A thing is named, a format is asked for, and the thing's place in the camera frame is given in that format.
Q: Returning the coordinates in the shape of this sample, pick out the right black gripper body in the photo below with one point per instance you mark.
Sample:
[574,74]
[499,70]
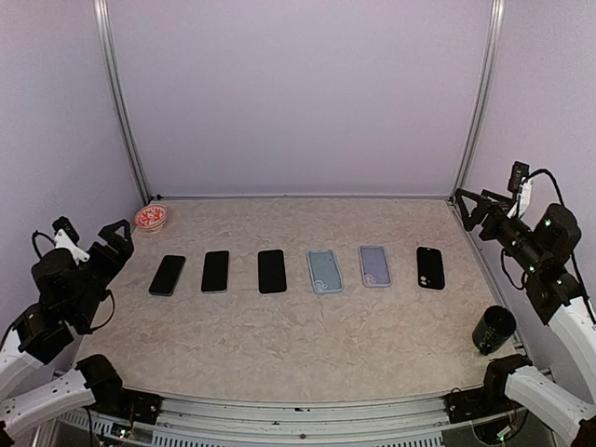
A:
[494,231]

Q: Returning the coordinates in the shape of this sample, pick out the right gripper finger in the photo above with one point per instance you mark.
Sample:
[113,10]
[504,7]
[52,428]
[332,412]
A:
[493,199]
[470,217]

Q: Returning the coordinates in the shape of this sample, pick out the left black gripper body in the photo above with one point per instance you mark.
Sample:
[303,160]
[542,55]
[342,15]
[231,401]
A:
[113,264]

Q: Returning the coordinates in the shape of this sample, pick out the black phone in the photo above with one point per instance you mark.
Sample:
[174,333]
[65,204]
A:
[271,272]
[167,275]
[215,272]

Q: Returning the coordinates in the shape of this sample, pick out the light blue phone case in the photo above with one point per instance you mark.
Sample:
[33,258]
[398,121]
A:
[326,277]

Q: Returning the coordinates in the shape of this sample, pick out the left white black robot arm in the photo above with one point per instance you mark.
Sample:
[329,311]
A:
[72,283]

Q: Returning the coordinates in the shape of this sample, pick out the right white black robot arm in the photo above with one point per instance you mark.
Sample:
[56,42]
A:
[556,296]

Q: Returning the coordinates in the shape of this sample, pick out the black phone case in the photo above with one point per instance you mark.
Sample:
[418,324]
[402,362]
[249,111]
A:
[430,271]

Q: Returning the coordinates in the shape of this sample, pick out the lilac phone case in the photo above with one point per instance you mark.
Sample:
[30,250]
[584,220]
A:
[374,267]

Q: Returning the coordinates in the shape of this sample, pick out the red white patterned bowl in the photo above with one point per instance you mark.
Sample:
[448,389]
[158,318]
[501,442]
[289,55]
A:
[151,218]

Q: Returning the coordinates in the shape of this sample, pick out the black cup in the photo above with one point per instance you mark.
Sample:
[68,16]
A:
[496,326]

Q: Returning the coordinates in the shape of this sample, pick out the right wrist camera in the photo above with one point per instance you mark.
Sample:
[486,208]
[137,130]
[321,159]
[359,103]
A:
[520,186]

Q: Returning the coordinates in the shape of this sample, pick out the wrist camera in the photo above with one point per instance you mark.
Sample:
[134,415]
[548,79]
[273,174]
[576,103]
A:
[520,186]
[66,237]

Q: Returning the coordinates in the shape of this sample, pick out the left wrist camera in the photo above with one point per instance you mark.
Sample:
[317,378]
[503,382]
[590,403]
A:
[66,237]

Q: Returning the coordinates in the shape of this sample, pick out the right aluminium frame post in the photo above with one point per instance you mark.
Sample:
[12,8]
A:
[489,58]

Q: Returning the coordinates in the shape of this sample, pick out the aluminium frame post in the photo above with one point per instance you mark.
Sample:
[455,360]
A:
[102,17]
[489,58]

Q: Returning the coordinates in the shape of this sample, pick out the front aluminium rail base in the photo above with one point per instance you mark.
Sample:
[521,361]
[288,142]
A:
[170,420]

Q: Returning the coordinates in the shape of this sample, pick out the left aluminium frame post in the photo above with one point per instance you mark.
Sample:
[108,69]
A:
[102,17]

